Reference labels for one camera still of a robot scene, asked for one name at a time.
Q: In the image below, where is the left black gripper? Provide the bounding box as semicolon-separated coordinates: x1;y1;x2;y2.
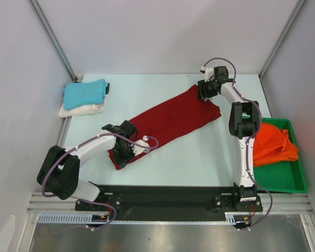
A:
113;142;139;168

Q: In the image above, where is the dark red t shirt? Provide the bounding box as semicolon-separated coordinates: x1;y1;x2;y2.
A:
107;84;222;171

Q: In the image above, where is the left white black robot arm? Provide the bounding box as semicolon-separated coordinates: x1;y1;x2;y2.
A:
37;120;138;210

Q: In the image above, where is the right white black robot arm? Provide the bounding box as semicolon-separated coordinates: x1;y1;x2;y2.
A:
197;66;262;211

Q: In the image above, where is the folded white t shirt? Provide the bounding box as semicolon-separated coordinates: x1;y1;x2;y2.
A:
59;94;109;118

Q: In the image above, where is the folded teal t shirt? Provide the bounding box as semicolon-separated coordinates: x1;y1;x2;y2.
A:
62;79;109;110

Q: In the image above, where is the orange t shirt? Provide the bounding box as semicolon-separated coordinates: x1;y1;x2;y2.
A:
253;123;299;167

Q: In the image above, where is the green plastic tray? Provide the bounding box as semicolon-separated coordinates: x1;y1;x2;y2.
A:
254;118;308;194

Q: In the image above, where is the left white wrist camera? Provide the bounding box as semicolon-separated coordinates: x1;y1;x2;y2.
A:
132;135;150;156

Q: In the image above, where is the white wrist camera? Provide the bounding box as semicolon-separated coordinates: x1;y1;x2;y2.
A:
132;135;150;156
200;66;214;82

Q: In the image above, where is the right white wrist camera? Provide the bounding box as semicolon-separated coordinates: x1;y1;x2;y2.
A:
200;66;214;82

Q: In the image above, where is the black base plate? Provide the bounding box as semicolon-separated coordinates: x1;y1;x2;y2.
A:
73;185;263;222

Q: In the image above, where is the left grey cable duct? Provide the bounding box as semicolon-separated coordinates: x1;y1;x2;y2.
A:
38;213;113;224

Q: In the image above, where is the right aluminium corner post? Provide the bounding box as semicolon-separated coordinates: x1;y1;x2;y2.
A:
258;0;308;81

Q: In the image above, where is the aluminium corner post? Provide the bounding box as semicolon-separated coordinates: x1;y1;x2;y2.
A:
27;0;78;82
258;0;308;81

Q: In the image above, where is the aluminium frame rail front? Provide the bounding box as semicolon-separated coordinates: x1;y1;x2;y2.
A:
27;193;313;215

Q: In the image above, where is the left aluminium corner post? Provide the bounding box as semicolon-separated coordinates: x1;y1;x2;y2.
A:
27;0;78;82

